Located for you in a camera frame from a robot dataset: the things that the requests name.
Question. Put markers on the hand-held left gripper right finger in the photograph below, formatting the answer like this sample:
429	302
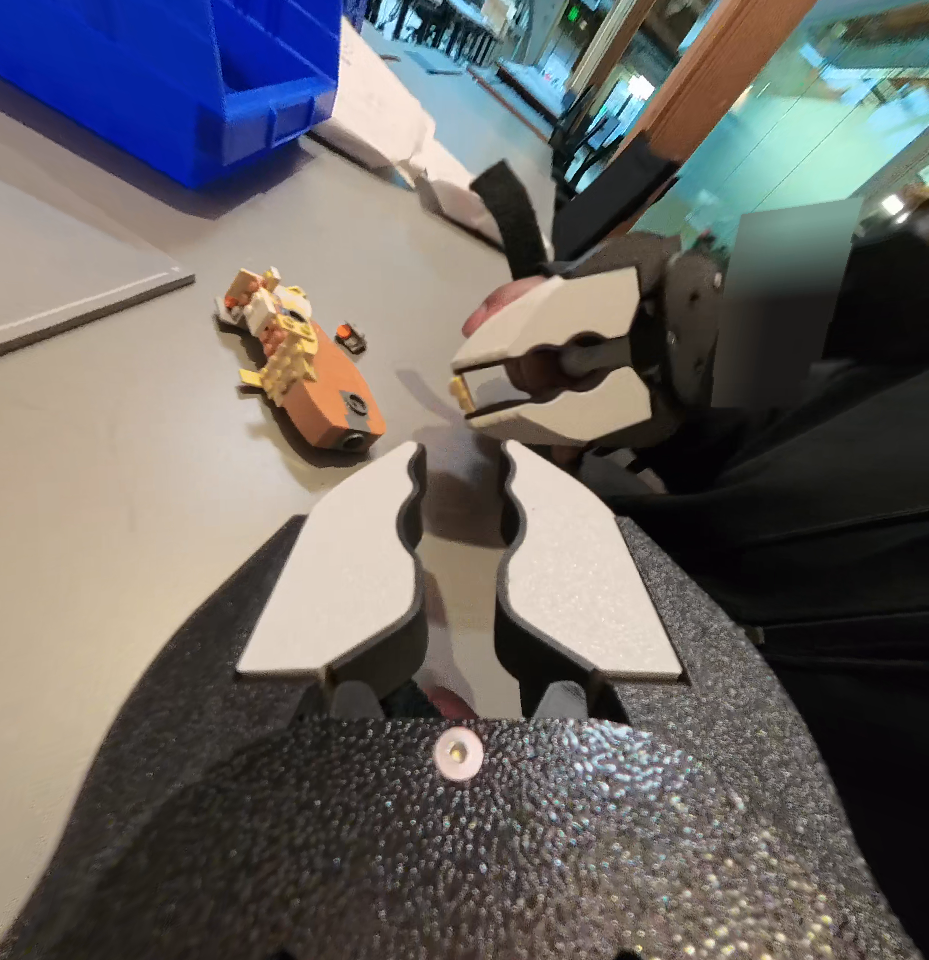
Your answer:
584	585

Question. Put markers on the black metal chair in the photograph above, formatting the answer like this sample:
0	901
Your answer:
577	142

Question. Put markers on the small grey orange brick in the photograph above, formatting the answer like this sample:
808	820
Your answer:
350	336

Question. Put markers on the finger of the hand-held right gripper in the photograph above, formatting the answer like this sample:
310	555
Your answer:
584	416
569	307

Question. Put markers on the tan corner plate brick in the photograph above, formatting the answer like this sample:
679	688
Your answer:
458	390

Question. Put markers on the wooden table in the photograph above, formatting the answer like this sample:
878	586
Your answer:
719	75

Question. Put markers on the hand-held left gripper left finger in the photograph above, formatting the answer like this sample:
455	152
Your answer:
337	585

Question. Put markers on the brown tan brick model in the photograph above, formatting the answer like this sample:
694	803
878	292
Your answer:
322	382

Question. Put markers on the blue plastic bin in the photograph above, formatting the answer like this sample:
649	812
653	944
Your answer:
134	90

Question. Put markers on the grey instruction booklet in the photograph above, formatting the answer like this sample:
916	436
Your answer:
59	255

